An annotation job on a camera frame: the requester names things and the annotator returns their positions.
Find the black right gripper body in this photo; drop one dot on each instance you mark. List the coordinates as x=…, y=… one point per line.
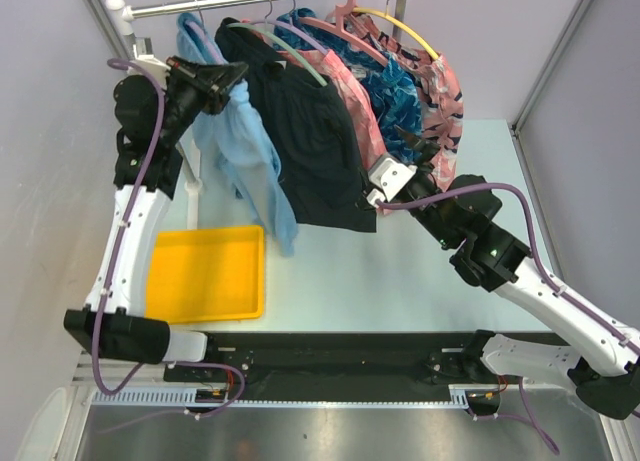
x=425, y=167

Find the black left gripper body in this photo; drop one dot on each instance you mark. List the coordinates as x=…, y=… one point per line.
x=188, y=91

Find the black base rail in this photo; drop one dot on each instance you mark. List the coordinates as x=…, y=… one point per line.
x=341, y=362

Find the silver clothes rail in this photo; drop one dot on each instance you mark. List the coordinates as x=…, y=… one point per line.
x=123, y=14

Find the pink navy patterned shorts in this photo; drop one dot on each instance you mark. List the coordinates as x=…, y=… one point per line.
x=441, y=99

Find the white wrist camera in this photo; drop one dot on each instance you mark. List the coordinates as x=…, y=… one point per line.
x=144, y=57
x=386, y=178

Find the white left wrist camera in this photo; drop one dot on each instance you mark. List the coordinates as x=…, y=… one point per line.
x=144, y=57

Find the blue floral shorts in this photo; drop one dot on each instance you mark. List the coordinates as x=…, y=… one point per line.
x=391, y=90

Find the white slotted cable duct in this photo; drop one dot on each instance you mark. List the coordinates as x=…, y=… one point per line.
x=437, y=397

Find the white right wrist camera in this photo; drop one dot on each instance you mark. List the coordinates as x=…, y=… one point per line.
x=386, y=178

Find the light blue mesh shorts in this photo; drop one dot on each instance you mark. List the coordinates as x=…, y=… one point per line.
x=237, y=144

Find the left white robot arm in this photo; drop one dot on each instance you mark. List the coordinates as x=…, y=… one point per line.
x=154, y=107

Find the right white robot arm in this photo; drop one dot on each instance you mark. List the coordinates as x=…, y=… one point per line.
x=489, y=229

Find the yellow plastic hanger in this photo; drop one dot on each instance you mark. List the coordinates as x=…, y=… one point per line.
x=387, y=27

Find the green plastic hanger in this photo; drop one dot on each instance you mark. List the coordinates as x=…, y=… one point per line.
x=294, y=53

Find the black shorts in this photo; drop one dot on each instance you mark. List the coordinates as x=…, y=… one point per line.
x=311, y=129

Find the lilac plastic hanger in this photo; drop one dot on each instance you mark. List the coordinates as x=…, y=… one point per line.
x=194, y=25

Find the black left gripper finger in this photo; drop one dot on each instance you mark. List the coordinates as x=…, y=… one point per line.
x=223, y=75
x=217, y=99

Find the yellow plastic tray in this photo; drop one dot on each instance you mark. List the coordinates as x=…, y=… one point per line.
x=207, y=275

